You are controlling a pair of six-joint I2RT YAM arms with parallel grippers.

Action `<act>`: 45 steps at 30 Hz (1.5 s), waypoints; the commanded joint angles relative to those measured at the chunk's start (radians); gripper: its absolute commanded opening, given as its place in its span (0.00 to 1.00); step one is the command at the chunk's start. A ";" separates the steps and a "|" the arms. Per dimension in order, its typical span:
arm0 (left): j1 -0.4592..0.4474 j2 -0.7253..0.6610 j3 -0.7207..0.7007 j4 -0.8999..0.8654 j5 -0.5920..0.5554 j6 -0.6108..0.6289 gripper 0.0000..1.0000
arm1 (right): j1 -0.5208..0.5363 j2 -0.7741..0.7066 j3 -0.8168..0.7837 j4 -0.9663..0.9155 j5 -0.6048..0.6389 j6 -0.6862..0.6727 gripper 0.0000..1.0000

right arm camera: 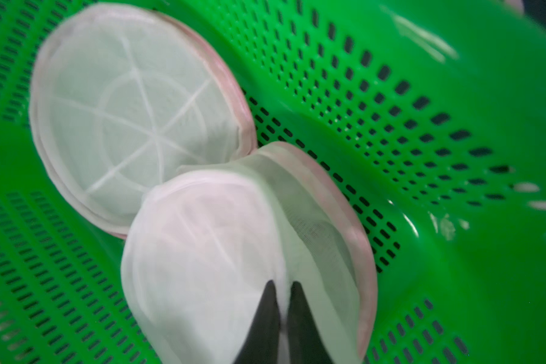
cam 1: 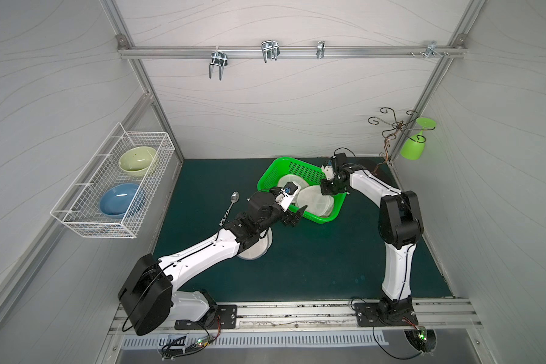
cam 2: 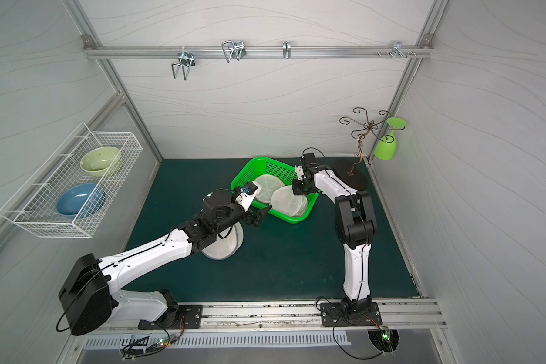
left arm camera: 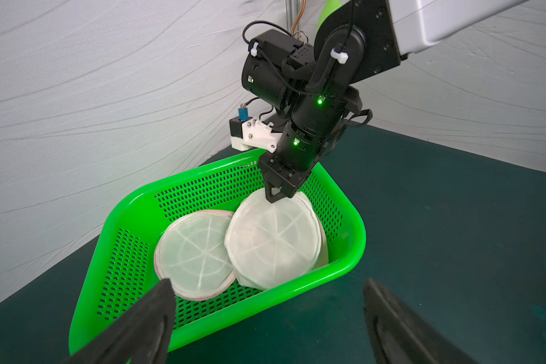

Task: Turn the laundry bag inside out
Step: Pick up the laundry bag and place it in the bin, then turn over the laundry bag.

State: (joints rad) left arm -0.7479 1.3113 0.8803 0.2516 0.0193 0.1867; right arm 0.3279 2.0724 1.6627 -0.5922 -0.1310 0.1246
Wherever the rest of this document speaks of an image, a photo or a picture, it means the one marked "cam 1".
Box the round floor cable port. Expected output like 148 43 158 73
404 329 437 353

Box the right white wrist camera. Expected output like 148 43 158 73
321 153 348 181

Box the metal spoon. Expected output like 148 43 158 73
219 191 240 226

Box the right black cable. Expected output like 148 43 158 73
349 296 424 361

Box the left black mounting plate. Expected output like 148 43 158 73
174 304 238 331

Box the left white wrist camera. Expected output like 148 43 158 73
275 181 300 212

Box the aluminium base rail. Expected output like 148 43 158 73
108 297 483 337

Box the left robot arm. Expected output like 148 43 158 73
118 183 305 336

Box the green plastic basket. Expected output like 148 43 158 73
257 157 346 224

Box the bronze cup tree stand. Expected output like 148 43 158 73
367 107 420 176

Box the aluminium top rail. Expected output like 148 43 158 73
118 35 468 61

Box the left bundle of cables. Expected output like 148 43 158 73
158 313 221 360

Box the double prong metal hook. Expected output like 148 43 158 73
209 50 228 80

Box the green plastic wine glass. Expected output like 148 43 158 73
400 117 437 161

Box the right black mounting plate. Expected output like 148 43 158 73
350 300 420 327

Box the white slotted cable duct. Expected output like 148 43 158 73
121 330 389 351

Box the blue bowl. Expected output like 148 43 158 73
99 183 147 219

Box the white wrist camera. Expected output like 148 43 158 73
321 153 348 181
275 181 300 212

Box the light green bowl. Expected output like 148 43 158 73
118 146 159 178

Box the black mounting plate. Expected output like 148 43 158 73
350 300 420 327
174 304 238 331

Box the right metal rail hook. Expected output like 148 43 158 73
409 41 450 60

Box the looped metal hook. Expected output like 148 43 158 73
261 40 281 63

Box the small flat metal hook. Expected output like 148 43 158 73
316 41 325 59

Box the white wire wall basket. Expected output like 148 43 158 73
51 124 175 239

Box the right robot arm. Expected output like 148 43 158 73
320 164 424 325

